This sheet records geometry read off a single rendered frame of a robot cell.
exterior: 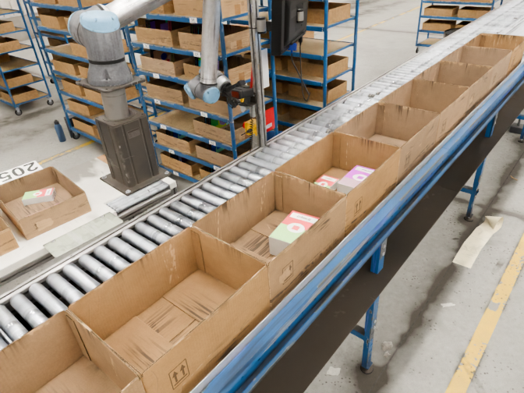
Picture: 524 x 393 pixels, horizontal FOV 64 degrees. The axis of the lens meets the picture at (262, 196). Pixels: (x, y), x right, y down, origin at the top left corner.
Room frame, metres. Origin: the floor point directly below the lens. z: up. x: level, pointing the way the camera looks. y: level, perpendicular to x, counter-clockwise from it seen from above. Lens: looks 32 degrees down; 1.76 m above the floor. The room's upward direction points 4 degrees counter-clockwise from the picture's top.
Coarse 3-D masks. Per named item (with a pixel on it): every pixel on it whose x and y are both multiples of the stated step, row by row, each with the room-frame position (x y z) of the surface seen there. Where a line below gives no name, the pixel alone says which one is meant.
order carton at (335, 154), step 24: (312, 144) 1.46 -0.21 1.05; (336, 144) 1.55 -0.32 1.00; (360, 144) 1.49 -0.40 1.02; (384, 144) 1.42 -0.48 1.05; (288, 168) 1.34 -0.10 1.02; (312, 168) 1.45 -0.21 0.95; (336, 168) 1.54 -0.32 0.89; (384, 168) 1.28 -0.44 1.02; (360, 192) 1.15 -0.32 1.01; (384, 192) 1.30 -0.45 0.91; (360, 216) 1.16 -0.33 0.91
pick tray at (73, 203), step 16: (32, 176) 1.79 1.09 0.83; (48, 176) 1.83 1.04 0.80; (64, 176) 1.74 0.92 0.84; (0, 192) 1.69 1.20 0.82; (16, 192) 1.73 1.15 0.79; (64, 192) 1.75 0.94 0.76; (80, 192) 1.62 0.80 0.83; (16, 208) 1.63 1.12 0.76; (32, 208) 1.62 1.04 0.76; (48, 208) 1.47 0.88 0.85; (64, 208) 1.50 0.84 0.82; (80, 208) 1.55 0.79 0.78; (16, 224) 1.44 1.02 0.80; (32, 224) 1.41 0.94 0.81; (48, 224) 1.45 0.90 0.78
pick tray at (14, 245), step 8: (0, 216) 1.43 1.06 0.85; (0, 224) 1.49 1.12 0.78; (0, 232) 1.32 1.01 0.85; (8, 232) 1.34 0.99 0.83; (0, 240) 1.31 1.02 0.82; (8, 240) 1.33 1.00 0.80; (0, 248) 1.30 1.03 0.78; (8, 248) 1.32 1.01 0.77; (16, 248) 1.34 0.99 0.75; (0, 256) 1.30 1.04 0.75
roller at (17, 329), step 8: (0, 312) 1.00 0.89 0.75; (8, 312) 1.00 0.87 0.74; (0, 320) 0.97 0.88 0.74; (8, 320) 0.96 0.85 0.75; (16, 320) 0.96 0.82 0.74; (8, 328) 0.93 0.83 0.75; (16, 328) 0.92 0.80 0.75; (24, 328) 0.93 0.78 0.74; (8, 336) 0.92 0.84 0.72; (16, 336) 0.89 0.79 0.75
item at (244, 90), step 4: (236, 88) 2.09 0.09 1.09; (240, 88) 2.08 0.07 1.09; (244, 88) 2.08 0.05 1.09; (248, 88) 2.10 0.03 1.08; (252, 88) 2.12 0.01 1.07; (232, 92) 2.07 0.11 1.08; (236, 92) 2.06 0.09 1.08; (240, 92) 2.05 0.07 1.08; (244, 92) 2.07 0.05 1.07; (248, 92) 2.09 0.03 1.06; (252, 92) 2.11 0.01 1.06; (232, 96) 2.07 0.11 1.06; (236, 96) 2.05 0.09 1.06; (240, 96) 2.05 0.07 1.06; (244, 96) 2.06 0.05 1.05; (248, 96) 2.09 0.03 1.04; (240, 100) 2.10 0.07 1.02; (244, 100) 2.10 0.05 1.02; (248, 100) 2.11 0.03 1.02; (244, 104) 2.09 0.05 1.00
